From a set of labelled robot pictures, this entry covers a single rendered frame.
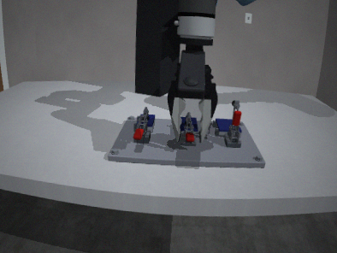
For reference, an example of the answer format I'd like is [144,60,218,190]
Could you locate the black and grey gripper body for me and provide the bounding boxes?
[174,37,214,95]

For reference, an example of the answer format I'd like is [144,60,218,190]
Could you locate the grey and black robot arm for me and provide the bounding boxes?
[174,0,256,99]

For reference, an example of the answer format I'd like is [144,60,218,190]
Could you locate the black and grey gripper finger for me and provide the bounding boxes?
[198,83,218,143]
[168,80,186,142]

